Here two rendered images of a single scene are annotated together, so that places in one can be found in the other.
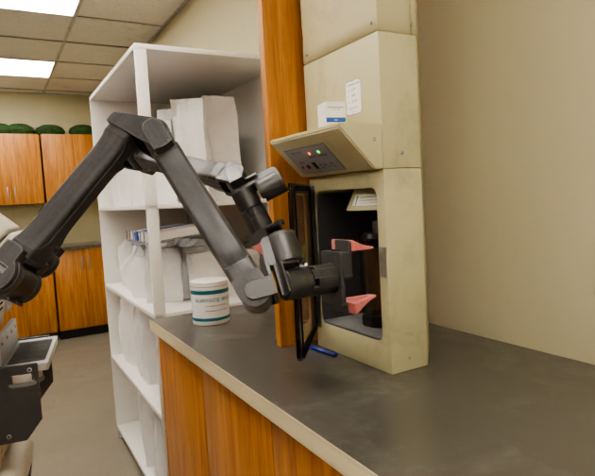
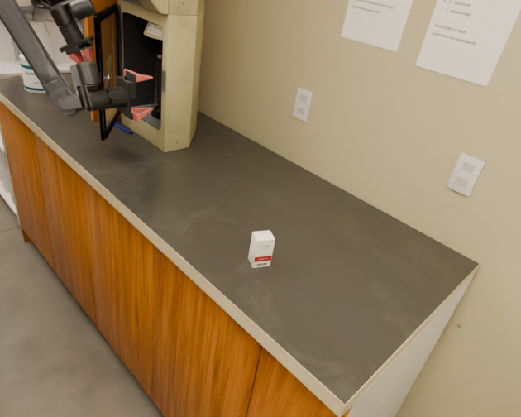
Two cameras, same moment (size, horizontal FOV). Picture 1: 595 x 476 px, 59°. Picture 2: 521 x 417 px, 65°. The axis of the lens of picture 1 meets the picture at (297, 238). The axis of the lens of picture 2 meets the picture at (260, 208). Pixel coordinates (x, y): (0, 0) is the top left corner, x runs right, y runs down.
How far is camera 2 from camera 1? 0.35 m
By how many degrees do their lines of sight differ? 33
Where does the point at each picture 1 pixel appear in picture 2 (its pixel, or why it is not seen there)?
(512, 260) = (254, 83)
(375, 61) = not seen: outside the picture
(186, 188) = (7, 15)
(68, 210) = not seen: outside the picture
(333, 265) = (123, 89)
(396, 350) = (168, 138)
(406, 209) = (183, 45)
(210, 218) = (29, 44)
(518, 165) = (268, 19)
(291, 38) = not seen: outside the picture
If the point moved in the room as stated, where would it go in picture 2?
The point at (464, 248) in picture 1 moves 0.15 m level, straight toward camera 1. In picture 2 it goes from (228, 67) to (224, 76)
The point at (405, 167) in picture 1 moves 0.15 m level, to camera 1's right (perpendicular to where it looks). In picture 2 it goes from (185, 15) to (231, 20)
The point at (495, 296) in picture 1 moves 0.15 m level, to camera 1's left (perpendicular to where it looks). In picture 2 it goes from (241, 103) to (207, 102)
